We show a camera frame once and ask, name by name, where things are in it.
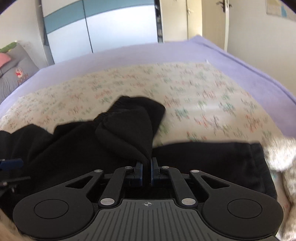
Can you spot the grey padded headboard cushion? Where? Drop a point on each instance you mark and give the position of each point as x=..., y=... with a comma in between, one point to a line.
x=17, y=71

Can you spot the white and teal wardrobe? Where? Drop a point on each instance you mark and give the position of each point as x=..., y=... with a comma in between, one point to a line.
x=77, y=28

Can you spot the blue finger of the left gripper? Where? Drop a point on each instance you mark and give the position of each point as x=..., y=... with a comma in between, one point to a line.
x=11, y=168

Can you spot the fluffy grey sleeve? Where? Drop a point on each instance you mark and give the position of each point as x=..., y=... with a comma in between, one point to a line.
x=280, y=156

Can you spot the green plush toy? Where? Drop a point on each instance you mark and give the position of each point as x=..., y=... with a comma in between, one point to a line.
x=8, y=48

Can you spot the lavender bed sheet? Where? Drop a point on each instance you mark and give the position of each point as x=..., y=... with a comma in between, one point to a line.
x=278, y=102

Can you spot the floral bed cover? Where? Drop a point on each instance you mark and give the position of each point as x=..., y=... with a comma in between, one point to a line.
x=201, y=102

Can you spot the pink striped pillow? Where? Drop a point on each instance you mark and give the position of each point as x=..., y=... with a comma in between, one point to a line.
x=4, y=59

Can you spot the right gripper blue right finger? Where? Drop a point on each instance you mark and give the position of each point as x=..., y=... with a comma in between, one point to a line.
x=158, y=173

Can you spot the black pants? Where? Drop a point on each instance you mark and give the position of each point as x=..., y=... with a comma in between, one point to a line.
x=122, y=136

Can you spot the cream door with handle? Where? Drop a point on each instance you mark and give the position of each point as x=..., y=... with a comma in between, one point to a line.
x=215, y=22

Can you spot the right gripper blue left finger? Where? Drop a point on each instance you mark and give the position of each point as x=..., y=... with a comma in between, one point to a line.
x=134, y=175

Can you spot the wall poster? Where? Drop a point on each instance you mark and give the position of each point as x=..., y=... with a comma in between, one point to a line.
x=278, y=8

